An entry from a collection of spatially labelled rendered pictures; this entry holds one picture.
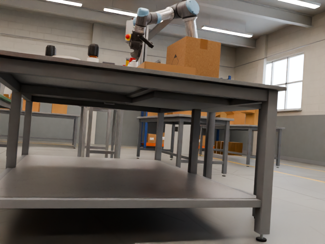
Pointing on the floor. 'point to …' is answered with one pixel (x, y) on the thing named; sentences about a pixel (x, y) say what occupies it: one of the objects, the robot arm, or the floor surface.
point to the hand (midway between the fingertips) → (137, 60)
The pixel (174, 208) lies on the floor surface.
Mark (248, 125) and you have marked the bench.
